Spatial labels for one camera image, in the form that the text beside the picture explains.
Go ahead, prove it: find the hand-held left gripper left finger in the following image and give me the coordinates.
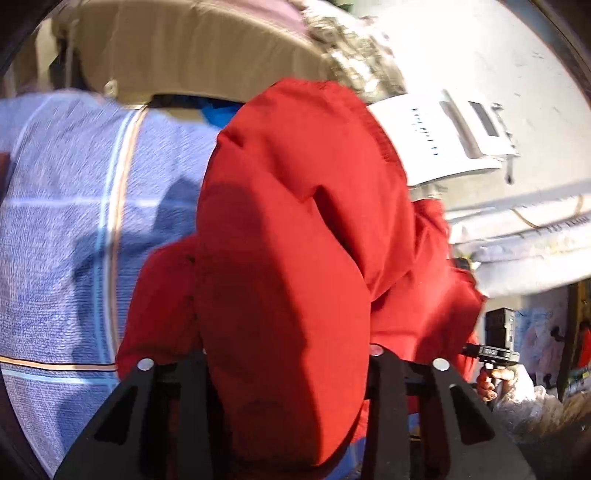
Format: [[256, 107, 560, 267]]
[[53, 350, 218, 480]]

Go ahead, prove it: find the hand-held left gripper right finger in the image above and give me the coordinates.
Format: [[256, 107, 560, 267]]
[[362, 344, 537, 480]]

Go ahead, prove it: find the red puffer jacket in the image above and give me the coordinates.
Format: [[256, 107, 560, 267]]
[[115, 78, 485, 474]]

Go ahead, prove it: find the person's right forearm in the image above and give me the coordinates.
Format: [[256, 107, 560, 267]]
[[492, 364, 566, 446]]

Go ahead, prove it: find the person's right hand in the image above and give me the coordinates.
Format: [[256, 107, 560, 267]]
[[475, 364, 517, 403]]

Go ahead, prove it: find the white rolled bedding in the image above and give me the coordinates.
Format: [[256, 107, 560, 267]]
[[445, 193, 591, 300]]

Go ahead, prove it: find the white air conditioner unit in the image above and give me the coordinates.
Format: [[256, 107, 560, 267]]
[[367, 89, 519, 188]]

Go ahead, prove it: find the blue plaid blanket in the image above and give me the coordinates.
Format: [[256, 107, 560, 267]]
[[0, 90, 222, 478]]

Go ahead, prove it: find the patterned grey cloth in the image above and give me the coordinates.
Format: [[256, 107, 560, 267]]
[[295, 0, 408, 103]]

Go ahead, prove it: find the beige cushion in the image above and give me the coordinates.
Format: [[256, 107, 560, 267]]
[[53, 0, 352, 107]]

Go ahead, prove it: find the wall poster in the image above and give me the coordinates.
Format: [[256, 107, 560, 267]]
[[515, 295, 570, 386]]

